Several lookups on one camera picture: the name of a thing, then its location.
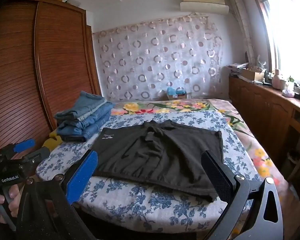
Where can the long wooden cabinet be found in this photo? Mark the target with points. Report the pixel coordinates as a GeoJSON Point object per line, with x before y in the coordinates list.
{"type": "Point", "coordinates": [260, 105]}

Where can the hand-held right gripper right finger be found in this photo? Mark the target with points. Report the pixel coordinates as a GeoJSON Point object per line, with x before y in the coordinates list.
{"type": "Point", "coordinates": [217, 177]}

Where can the pink bottle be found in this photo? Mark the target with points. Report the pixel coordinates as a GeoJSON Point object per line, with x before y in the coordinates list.
{"type": "Point", "coordinates": [276, 80]}

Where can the blue floral blanket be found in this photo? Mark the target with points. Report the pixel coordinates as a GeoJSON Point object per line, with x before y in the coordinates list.
{"type": "Point", "coordinates": [152, 205]}

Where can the black pants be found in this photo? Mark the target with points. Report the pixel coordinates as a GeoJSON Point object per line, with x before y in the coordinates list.
{"type": "Point", "coordinates": [165, 150]}

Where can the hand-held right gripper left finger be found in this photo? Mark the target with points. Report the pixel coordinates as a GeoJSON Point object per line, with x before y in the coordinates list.
{"type": "Point", "coordinates": [82, 177]}

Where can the blue cloth in box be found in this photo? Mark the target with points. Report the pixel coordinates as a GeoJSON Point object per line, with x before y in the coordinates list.
{"type": "Point", "coordinates": [175, 90]}

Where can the beige air conditioner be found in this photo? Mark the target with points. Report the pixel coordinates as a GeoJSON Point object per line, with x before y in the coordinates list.
{"type": "Point", "coordinates": [202, 6]}

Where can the small cardboard box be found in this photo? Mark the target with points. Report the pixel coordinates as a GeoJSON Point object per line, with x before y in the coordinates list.
{"type": "Point", "coordinates": [177, 96]}

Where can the colourful floral bedsheet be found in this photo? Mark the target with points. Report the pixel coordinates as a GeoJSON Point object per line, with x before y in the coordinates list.
{"type": "Point", "coordinates": [180, 106]}

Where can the circle-patterned sheer curtain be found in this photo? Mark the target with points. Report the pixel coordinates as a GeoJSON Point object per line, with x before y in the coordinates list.
{"type": "Point", "coordinates": [160, 60]}

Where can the window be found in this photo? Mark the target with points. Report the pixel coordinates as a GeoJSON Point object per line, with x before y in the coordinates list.
{"type": "Point", "coordinates": [287, 30]}

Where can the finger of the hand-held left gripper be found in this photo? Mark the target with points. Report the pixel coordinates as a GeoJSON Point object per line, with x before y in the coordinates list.
{"type": "Point", "coordinates": [41, 153]}
{"type": "Point", "coordinates": [25, 145]}

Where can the open cardboard box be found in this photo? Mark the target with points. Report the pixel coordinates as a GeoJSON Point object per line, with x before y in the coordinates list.
{"type": "Point", "coordinates": [252, 74]}

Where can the brown wooden wardrobe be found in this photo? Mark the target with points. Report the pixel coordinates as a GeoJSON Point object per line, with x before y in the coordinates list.
{"type": "Point", "coordinates": [40, 67]}

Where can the light blue folded jeans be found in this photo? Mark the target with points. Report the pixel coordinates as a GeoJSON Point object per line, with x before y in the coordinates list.
{"type": "Point", "coordinates": [86, 102]}

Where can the white window drape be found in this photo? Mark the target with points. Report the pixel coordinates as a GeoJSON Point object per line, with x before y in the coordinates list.
{"type": "Point", "coordinates": [242, 25]}

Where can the stack of papers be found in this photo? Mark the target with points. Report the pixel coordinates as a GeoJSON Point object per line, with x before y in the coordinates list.
{"type": "Point", "coordinates": [236, 68]}

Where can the yellow cloth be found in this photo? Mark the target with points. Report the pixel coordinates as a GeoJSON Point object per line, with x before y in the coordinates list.
{"type": "Point", "coordinates": [51, 143]}

